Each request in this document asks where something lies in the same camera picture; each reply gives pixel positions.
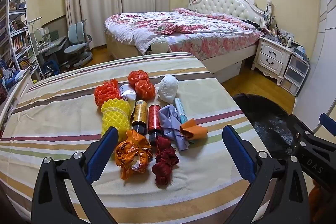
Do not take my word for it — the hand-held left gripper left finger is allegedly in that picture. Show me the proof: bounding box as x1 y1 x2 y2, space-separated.
31 126 118 224

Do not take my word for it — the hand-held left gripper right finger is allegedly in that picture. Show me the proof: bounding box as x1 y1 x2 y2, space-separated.
223 125 311 224

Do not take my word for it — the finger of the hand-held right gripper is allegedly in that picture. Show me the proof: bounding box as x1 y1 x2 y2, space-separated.
319 113 336 136
287 114 315 142

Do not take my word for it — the orange printed plastic bag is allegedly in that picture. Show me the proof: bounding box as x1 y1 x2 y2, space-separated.
115 130 153 180

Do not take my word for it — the black lined trash bin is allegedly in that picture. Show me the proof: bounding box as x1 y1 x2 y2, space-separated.
233 93 296 159

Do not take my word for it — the yellow foam fruit net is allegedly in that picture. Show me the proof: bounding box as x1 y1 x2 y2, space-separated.
101 98 132 143

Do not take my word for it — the orange paper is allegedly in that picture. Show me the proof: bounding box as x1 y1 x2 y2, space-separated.
180 118 208 141

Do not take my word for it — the gold tube with black cap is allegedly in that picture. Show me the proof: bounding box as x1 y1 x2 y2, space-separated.
131 100 148 134

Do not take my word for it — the orange foam fruit net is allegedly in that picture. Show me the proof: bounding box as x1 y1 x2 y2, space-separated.
94 79 122 107

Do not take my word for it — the red tube with black cap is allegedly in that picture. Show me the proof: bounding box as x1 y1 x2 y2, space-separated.
148 105 161 143

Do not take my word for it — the dark red plastic bag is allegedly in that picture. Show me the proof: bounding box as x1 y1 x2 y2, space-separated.
152 135 179 187

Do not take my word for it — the light blue powder sachet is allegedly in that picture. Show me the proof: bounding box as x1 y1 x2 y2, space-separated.
119 84 137 102
174 97 188 123

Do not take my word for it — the lavender plastic bag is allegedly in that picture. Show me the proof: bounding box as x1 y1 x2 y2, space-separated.
159 105 191 152

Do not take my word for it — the red-orange plastic bag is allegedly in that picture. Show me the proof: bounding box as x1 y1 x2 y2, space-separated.
128 70 156 99

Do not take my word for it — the white paper ball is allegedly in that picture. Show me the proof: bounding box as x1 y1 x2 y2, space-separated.
155 75 179 104

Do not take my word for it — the clear plastic drawer unit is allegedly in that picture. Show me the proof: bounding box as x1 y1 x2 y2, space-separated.
280 52 310 96

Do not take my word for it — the striped bedsheet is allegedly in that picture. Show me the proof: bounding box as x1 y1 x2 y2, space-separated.
0 52 265 224

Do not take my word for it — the white two-drawer nightstand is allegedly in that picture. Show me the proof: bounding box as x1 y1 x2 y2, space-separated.
251 36 293 86

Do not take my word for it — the white wardrobe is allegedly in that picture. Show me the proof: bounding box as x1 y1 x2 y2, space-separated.
293 0 336 132

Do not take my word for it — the white under-bed storage box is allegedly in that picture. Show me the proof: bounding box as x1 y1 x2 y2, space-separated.
203 59 243 83

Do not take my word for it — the nightstand clutter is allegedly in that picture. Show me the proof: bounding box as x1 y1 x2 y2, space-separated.
262 19 300 46

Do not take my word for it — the white wooden furniture panel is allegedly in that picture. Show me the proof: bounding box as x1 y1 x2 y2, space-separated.
0 67 34 130

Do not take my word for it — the black cloth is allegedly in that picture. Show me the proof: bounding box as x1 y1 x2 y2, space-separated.
244 20 263 29

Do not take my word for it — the blue-grey ergonomic chair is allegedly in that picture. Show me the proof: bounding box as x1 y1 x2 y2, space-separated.
64 21 93 68

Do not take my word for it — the grey study desk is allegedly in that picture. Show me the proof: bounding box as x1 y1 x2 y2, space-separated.
31 36 67 75

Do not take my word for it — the white quilted pouf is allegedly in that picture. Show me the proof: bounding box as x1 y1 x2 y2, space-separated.
150 37 170 54

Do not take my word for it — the pink floral quilt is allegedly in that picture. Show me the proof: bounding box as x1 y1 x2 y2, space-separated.
104 8 263 60

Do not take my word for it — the white bookshelf with books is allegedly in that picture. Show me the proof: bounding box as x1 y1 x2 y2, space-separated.
0 0 42 83

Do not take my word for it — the white tufted headboard bed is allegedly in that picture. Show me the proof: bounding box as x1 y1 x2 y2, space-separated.
104 0 267 83

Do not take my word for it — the white desk lamp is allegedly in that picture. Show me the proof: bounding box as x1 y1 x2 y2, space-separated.
26 17 43 54

